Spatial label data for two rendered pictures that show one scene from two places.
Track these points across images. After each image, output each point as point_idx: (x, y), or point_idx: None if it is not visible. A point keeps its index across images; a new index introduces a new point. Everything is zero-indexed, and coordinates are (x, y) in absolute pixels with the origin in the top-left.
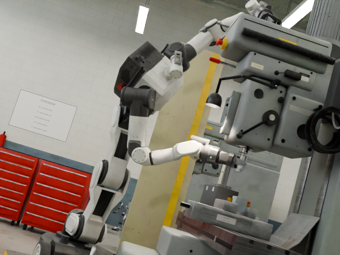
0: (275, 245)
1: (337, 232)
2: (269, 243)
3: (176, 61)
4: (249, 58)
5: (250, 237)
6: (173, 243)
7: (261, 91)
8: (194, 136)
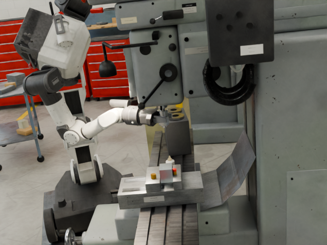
0: (190, 238)
1: (273, 173)
2: (186, 234)
3: (58, 32)
4: (116, 14)
5: (172, 224)
6: (119, 225)
7: (147, 45)
8: (112, 101)
